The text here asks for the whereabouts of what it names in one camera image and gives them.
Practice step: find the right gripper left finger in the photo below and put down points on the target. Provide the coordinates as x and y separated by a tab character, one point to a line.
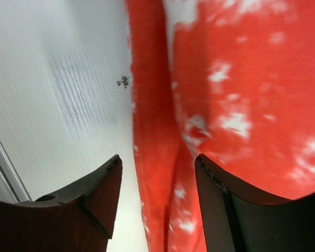
77	217

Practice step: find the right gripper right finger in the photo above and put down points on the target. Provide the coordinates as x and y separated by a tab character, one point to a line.
238	216

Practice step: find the red white patterned trousers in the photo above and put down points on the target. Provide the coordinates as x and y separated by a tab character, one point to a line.
234	80

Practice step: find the aluminium table frame rail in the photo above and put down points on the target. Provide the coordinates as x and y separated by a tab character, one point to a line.
11	180

